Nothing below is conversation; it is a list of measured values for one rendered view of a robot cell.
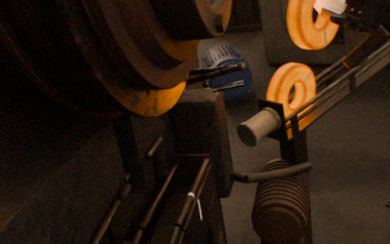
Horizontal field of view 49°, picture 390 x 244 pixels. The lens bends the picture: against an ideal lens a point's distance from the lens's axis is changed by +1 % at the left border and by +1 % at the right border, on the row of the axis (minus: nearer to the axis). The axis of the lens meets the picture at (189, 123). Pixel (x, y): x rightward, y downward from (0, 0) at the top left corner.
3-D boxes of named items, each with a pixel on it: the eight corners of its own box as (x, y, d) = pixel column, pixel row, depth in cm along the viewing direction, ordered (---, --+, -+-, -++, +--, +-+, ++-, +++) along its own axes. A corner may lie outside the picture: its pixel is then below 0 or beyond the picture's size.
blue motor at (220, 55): (212, 112, 280) (204, 62, 266) (202, 85, 332) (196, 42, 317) (257, 104, 280) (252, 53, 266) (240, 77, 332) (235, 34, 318)
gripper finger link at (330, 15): (332, 3, 87) (370, 15, 81) (330, 11, 88) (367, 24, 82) (317, 8, 84) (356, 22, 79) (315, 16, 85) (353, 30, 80)
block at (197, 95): (183, 199, 96) (164, 102, 86) (193, 179, 102) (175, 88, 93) (230, 200, 92) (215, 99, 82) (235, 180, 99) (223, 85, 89)
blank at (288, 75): (285, 134, 109) (296, 137, 106) (255, 104, 99) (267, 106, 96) (313, 83, 111) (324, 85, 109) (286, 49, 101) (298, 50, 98)
